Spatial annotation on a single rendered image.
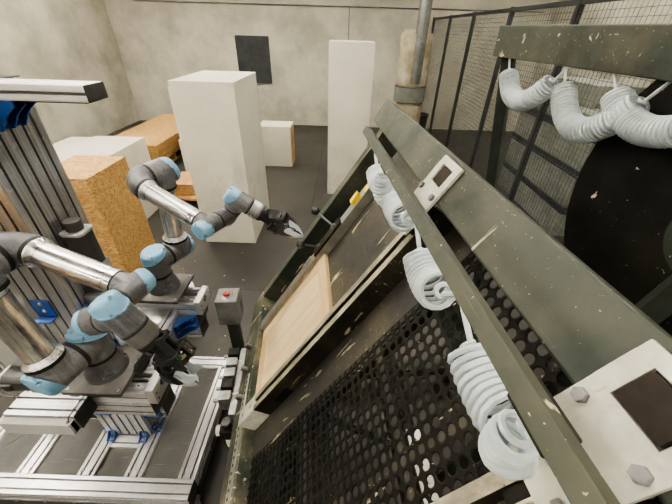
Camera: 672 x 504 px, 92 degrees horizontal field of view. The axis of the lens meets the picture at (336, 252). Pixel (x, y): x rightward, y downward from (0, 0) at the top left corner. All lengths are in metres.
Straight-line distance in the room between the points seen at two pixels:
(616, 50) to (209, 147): 3.23
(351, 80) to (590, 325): 4.53
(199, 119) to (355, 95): 2.16
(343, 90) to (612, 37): 3.93
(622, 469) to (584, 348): 0.12
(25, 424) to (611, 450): 1.72
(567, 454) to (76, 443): 2.48
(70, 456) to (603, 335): 2.48
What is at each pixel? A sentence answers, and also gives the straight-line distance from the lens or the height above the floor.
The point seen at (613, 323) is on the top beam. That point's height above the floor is 1.92.
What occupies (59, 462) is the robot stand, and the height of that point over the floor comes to 0.21.
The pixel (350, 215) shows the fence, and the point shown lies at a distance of 1.32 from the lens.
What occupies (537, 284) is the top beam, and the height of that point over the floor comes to 1.89.
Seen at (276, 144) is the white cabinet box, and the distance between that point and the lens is 6.32.
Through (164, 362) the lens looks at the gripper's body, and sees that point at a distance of 0.99.
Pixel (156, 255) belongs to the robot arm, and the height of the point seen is 1.26.
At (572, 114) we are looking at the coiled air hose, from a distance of 1.17.
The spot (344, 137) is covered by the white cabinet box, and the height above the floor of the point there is 0.89.
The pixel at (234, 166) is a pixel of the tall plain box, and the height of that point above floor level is 0.96.
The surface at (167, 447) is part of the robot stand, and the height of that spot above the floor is 0.21.
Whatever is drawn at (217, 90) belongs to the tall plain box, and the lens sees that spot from 3.51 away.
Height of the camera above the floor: 2.17
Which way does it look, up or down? 35 degrees down
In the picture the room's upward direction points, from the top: 2 degrees clockwise
